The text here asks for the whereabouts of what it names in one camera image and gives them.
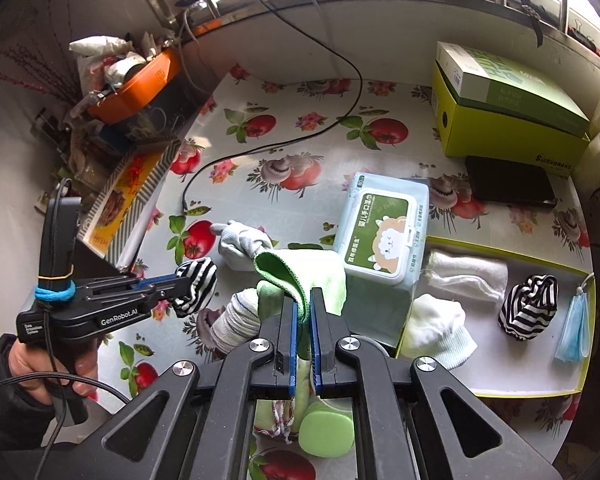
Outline lime cardboard tray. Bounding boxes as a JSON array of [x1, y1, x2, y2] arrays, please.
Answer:
[[395, 235, 596, 398]]

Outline pile of packets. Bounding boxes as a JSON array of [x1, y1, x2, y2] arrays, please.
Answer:
[[70, 30, 176, 96]]

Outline floral plastic tablecloth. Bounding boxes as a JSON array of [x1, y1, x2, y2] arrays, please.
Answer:
[[95, 62, 593, 480]]

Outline yellow printed cardboard box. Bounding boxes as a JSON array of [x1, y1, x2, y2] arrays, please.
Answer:
[[77, 137, 181, 256]]

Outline assorted clutter pile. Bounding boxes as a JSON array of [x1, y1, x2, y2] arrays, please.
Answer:
[[32, 90, 181, 211]]

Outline wet wipes pack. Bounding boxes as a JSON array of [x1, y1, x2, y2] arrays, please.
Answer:
[[332, 172, 431, 346]]

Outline green round container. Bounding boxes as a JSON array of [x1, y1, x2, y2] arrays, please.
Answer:
[[298, 400, 356, 458]]

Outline white towel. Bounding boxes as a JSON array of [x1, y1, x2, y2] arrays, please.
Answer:
[[425, 250, 508, 303]]

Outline grey striped sock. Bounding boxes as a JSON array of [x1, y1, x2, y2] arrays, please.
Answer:
[[212, 290, 263, 356]]

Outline black white striped sock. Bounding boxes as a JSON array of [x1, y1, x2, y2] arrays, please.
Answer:
[[172, 257, 218, 318], [497, 275, 558, 342]]

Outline orange plastic tray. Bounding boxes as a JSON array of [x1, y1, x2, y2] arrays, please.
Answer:
[[87, 47, 183, 126]]

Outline green microfiber cloth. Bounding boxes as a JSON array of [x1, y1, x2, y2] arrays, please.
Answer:
[[254, 245, 348, 361]]

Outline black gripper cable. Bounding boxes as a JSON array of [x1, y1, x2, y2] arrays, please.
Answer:
[[0, 177, 131, 480]]

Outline person's left hand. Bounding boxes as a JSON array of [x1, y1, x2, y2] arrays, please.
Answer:
[[9, 337, 101, 401]]

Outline grey work glove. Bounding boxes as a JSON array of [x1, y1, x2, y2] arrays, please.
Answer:
[[217, 220, 276, 271]]

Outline lime green cardboard box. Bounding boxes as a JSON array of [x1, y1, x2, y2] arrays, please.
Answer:
[[432, 60, 591, 176]]

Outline white and green box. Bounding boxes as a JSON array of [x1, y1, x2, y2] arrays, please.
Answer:
[[435, 42, 591, 138]]

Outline black window hook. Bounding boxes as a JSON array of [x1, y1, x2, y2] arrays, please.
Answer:
[[517, 0, 546, 48]]

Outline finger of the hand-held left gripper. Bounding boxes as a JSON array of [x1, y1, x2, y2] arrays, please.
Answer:
[[94, 286, 187, 310], [82, 272, 191, 294]]

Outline green towel with pink trim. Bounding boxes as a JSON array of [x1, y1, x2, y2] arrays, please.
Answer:
[[252, 400, 301, 447]]

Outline black phone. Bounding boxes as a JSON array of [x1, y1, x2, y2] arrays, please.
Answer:
[[465, 156, 558, 208]]

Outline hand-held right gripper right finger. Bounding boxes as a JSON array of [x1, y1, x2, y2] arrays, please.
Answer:
[[310, 287, 565, 480]]

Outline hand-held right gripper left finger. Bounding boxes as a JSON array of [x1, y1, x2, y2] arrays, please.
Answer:
[[75, 299, 298, 480]]

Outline person's left forearm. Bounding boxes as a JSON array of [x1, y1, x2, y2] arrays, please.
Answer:
[[0, 335, 51, 453]]

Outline blue face mask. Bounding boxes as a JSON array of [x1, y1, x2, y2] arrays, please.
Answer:
[[555, 272, 596, 363]]

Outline dried red twigs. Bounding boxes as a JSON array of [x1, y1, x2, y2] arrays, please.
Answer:
[[0, 42, 78, 106]]

